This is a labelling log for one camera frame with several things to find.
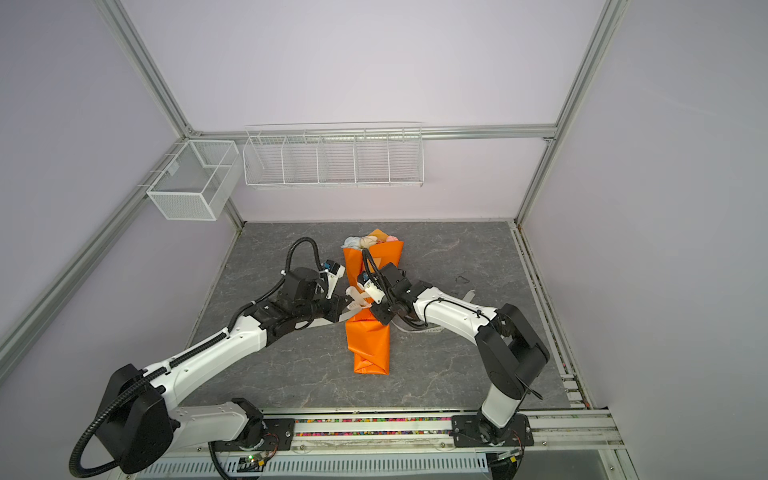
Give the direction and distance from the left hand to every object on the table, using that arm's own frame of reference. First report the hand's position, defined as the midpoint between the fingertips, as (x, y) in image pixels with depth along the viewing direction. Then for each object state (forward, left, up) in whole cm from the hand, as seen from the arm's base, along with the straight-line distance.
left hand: (350, 303), depth 81 cm
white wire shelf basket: (+53, +6, +11) cm, 55 cm away
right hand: (+3, -7, -8) cm, 11 cm away
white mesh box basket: (+46, +52, +8) cm, 69 cm away
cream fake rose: (+31, -4, -11) cm, 33 cm away
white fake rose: (+30, +1, -11) cm, 32 cm away
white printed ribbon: (+1, 0, -7) cm, 7 cm away
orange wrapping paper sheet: (-7, -4, -8) cm, 12 cm away
